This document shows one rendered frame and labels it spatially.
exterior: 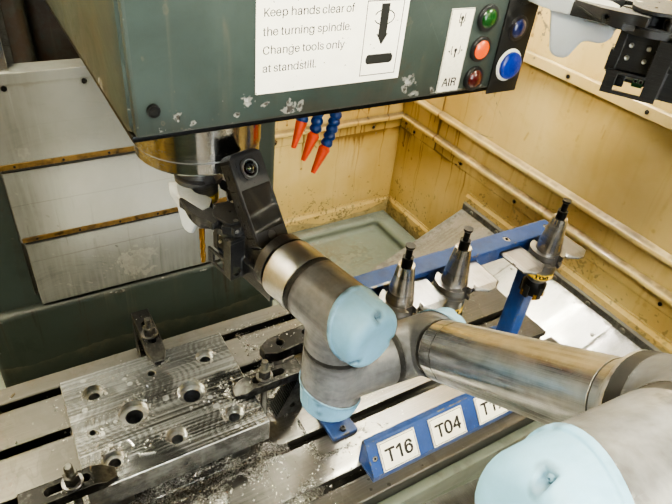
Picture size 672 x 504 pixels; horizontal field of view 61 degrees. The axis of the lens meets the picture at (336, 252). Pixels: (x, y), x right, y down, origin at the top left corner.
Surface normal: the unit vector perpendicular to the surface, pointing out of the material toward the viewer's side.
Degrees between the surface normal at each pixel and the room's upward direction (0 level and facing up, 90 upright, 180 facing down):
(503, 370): 70
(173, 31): 90
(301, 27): 90
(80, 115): 90
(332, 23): 90
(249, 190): 58
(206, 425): 0
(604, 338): 24
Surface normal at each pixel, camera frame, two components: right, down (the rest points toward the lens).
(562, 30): -0.54, 0.47
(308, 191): 0.50, 0.55
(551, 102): -0.86, 0.24
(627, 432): -0.07, -0.95
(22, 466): 0.09, -0.80
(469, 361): -0.88, -0.22
